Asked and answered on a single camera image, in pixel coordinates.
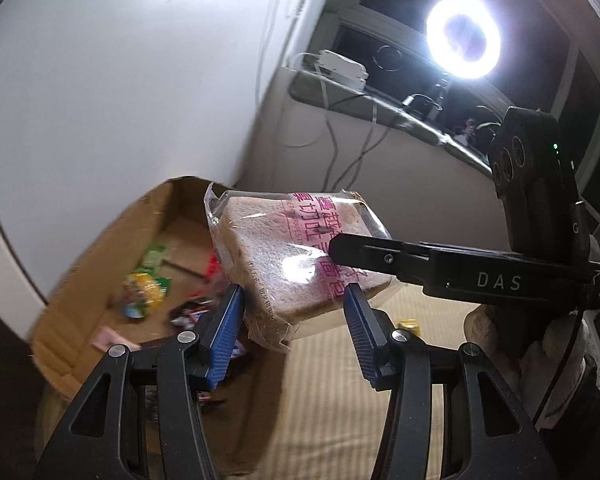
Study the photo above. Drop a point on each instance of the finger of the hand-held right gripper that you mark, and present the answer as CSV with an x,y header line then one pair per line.
x,y
375,256

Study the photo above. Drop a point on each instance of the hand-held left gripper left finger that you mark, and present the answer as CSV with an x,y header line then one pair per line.
x,y
227,330

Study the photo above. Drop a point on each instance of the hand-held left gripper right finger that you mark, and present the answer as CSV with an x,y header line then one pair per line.
x,y
360,330

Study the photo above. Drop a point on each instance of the dark brown snack packet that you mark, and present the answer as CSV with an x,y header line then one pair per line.
x,y
192,311

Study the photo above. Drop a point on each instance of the bagged sliced bread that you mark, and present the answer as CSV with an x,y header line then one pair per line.
x,y
280,260

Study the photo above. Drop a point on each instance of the round pastry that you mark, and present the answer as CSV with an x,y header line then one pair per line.
x,y
139,295

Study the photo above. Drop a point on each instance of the pink snack packet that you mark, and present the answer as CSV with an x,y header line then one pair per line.
x,y
107,338

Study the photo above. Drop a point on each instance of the brown cardboard box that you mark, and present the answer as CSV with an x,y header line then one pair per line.
x,y
80,310

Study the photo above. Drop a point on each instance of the person's right hand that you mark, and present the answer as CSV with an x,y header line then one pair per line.
x,y
477,325

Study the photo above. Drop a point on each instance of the yellow snack packet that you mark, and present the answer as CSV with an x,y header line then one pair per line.
x,y
407,326

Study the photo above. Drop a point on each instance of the potted spider plant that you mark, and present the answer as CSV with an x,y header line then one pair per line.
x,y
487,117

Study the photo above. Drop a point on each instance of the grey stone windowsill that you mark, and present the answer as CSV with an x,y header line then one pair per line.
x,y
410,127

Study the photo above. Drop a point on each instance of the white power strip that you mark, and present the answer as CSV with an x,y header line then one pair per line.
x,y
340,67

